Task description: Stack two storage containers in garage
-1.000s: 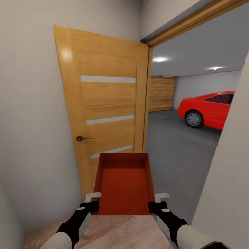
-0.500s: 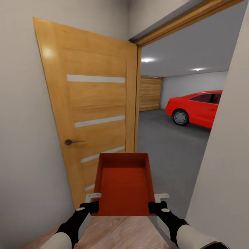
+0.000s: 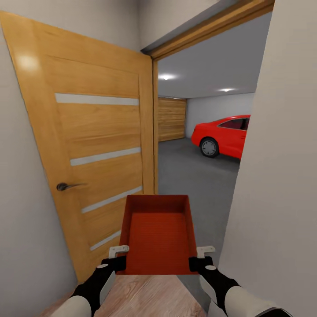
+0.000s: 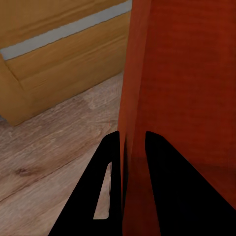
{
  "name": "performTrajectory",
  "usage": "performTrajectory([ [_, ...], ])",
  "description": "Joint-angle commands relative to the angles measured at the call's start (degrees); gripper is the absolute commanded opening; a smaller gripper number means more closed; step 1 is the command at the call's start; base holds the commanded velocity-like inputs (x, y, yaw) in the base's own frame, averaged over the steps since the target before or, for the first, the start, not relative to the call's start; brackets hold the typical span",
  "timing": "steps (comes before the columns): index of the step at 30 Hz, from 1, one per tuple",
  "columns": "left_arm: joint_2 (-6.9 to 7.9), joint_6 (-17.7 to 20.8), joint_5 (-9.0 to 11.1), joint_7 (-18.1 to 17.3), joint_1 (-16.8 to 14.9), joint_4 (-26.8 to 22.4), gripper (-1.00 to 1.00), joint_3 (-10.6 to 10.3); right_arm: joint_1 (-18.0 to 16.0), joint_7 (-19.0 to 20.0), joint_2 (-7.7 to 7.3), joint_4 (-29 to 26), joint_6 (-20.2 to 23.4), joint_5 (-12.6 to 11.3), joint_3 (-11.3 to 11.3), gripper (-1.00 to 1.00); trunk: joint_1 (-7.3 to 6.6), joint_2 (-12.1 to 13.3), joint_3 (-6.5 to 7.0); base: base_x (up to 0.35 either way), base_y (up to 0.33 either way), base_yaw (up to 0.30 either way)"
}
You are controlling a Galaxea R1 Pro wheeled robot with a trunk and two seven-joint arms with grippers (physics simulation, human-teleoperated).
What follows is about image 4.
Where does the storage box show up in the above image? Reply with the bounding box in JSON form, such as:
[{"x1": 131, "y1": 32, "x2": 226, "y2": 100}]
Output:
[{"x1": 117, "y1": 0, "x2": 236, "y2": 236}]

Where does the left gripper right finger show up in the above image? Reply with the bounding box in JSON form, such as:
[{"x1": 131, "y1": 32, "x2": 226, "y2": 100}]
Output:
[{"x1": 145, "y1": 131, "x2": 236, "y2": 236}]

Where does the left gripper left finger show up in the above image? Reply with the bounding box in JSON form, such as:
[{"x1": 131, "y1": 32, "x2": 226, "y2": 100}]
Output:
[{"x1": 48, "y1": 131, "x2": 122, "y2": 236}]

